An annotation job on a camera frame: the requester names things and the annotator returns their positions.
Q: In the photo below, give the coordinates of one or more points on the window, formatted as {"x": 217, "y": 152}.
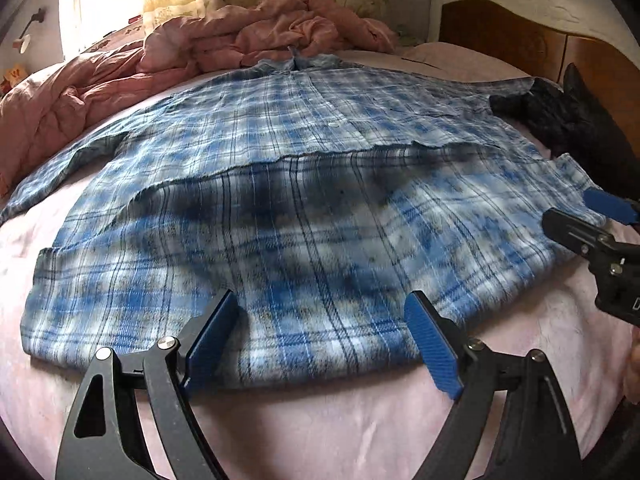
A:
{"x": 110, "y": 0}

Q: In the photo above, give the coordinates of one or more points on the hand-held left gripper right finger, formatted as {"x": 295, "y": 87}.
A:
{"x": 432, "y": 350}

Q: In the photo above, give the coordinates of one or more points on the black jacket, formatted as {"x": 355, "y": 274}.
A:
{"x": 565, "y": 120}

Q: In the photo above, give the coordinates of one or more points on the pink bed sheet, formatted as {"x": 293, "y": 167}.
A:
{"x": 320, "y": 435}

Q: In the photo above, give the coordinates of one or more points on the orange stuffed toy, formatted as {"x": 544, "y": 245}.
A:
{"x": 12, "y": 77}

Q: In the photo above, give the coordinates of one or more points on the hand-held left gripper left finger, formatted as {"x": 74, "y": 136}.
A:
{"x": 215, "y": 340}

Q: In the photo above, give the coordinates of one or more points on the pink quilt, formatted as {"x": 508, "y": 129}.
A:
{"x": 100, "y": 90}

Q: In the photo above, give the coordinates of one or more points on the wall hook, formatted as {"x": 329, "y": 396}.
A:
{"x": 25, "y": 40}

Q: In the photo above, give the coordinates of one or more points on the person's right hand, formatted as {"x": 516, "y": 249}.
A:
{"x": 634, "y": 365}

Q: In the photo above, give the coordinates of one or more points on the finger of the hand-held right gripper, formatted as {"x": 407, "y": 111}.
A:
{"x": 575, "y": 232}
{"x": 610, "y": 205}

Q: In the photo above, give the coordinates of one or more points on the blue plaid shirt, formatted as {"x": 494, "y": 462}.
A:
{"x": 320, "y": 210}

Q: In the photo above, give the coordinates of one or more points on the wooden headboard with white frame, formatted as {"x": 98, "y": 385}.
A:
{"x": 500, "y": 35}

